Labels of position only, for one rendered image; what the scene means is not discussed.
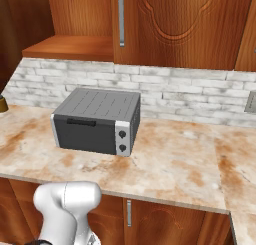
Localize carved wooden base cabinet door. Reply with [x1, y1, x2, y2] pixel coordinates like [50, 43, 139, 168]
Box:
[122, 197, 207, 245]

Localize grey toaster oven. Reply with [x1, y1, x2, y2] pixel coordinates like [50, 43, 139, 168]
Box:
[50, 87, 142, 158]

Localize brown round object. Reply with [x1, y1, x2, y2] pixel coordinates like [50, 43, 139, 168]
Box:
[0, 94, 9, 114]

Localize black toaster oven door handle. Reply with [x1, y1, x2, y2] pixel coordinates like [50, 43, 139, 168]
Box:
[66, 118, 97, 127]

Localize silver base cabinet door handle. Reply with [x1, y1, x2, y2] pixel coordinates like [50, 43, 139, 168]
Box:
[126, 199, 133, 228]

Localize silver wall cabinet door handle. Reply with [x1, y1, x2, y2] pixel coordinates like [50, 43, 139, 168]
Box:
[117, 0, 126, 48]

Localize carved wooden wall cabinet door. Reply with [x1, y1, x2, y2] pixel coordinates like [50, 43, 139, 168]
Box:
[110, 0, 256, 71]

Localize open wooden wall cabinet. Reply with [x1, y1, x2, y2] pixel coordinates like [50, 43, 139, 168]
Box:
[0, 0, 115, 90]

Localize grey wall outlet plate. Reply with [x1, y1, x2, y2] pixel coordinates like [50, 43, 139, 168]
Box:
[245, 90, 256, 114]

